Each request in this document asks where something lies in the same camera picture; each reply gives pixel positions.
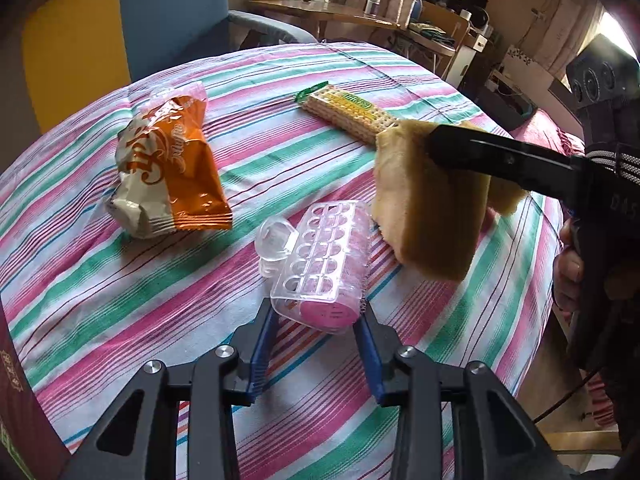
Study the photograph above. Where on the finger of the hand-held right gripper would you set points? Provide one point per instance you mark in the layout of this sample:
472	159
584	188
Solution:
500	157

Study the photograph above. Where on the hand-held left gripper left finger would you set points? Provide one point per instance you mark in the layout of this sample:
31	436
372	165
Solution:
260	355

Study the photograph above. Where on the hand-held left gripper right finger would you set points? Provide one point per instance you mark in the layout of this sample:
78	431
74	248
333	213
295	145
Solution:
372	360

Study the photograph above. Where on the tan soft cloth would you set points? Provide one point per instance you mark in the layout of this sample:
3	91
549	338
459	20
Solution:
430	210

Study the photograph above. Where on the pink hair roller clear case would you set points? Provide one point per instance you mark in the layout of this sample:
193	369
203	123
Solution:
320	260

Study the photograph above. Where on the person's right hand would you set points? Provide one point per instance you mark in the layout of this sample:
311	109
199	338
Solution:
567	272

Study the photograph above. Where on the red patterned cloth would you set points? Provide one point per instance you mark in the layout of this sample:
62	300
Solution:
542	130

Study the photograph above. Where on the clear plastic cap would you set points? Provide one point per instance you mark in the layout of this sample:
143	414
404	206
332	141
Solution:
275	237

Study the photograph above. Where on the striped blanket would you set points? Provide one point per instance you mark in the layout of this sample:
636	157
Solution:
125	285

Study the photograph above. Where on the cracker packet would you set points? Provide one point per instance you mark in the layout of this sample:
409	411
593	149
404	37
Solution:
350	110

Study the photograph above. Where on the small lidded jar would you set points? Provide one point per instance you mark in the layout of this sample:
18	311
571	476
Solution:
373	6

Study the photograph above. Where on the orange snack packet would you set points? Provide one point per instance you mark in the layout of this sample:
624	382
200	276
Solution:
185	170

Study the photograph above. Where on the grey yellow blue armchair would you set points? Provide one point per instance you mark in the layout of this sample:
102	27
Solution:
165	10

